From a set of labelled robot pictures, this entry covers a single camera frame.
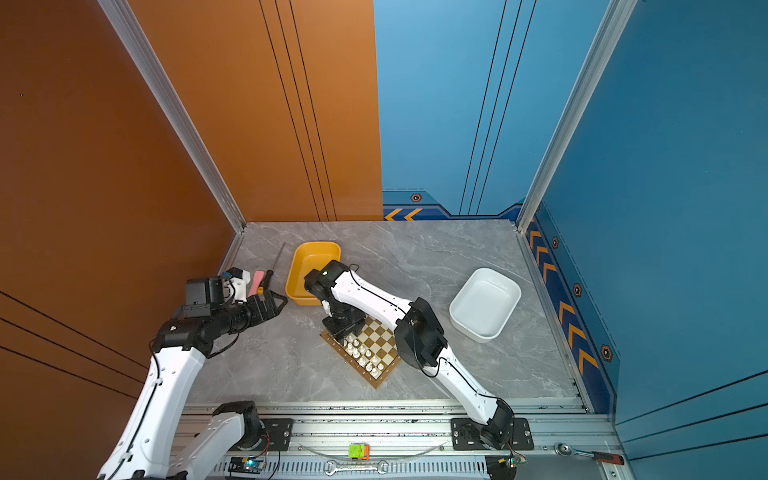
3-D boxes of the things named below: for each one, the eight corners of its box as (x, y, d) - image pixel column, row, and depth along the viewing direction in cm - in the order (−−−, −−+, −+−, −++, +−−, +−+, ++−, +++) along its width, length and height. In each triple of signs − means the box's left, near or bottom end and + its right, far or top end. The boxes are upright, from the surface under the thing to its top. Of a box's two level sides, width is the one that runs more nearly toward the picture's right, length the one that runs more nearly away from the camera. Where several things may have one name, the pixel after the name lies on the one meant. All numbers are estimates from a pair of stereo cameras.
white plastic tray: (437, 324, 95) (440, 314, 90) (475, 272, 108) (479, 262, 103) (486, 356, 88) (491, 348, 83) (520, 297, 101) (526, 287, 96)
